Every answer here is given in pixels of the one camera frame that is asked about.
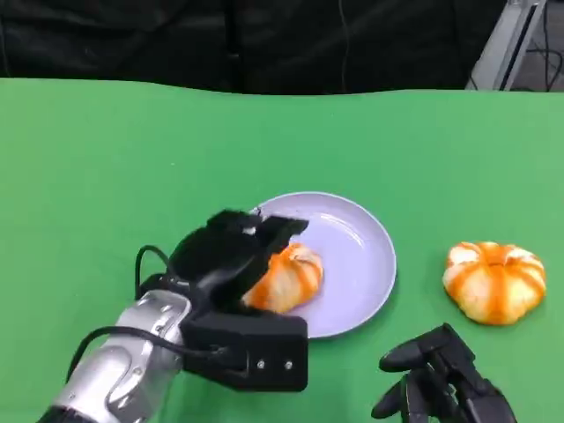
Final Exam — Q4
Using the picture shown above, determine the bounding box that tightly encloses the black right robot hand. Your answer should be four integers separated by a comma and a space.
370, 323, 519, 423

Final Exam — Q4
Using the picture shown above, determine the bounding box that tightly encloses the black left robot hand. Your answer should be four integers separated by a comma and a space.
169, 210, 309, 316

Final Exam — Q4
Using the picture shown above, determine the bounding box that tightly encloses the orange and white bread roll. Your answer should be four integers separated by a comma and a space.
442, 241, 547, 326
241, 241, 325, 315

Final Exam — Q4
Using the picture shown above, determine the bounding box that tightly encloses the lilac plate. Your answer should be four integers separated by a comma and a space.
253, 190, 397, 340

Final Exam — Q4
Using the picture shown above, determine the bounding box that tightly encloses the green table cloth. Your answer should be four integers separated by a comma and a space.
0, 77, 564, 423

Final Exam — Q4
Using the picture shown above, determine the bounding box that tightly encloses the black backdrop curtain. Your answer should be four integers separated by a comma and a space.
0, 0, 512, 96

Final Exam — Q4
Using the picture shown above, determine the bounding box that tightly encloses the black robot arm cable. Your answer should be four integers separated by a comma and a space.
135, 245, 177, 301
65, 326, 230, 384

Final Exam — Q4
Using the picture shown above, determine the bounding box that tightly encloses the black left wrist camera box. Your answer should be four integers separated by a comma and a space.
180, 308, 308, 392

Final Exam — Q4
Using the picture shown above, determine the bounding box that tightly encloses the grey metal frame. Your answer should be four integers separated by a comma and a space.
464, 0, 564, 93

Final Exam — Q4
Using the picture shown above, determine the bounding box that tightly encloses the thin black background cable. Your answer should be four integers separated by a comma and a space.
523, 6, 564, 89

